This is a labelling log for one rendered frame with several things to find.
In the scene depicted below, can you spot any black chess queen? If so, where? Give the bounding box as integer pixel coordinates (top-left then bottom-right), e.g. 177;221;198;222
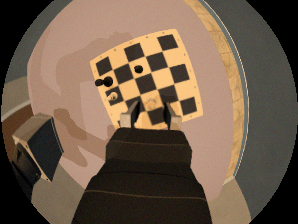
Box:
95;76;113;87

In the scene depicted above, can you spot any tan and dark brown chessboard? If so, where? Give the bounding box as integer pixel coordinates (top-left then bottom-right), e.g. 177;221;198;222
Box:
90;29;203;130

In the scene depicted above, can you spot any white queen chess piece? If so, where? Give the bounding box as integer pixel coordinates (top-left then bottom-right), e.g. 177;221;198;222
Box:
146;95;158;110

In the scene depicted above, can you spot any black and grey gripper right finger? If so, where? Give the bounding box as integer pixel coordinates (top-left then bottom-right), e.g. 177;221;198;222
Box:
163;102;182;130

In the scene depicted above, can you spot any white pawn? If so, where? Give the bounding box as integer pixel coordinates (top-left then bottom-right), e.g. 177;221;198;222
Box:
107;92;118;101

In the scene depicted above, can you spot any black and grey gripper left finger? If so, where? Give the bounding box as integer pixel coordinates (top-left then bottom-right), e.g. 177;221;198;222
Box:
119;101;140;128

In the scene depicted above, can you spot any black pawn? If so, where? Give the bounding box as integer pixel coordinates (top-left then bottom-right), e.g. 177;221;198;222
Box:
134;65;143;74

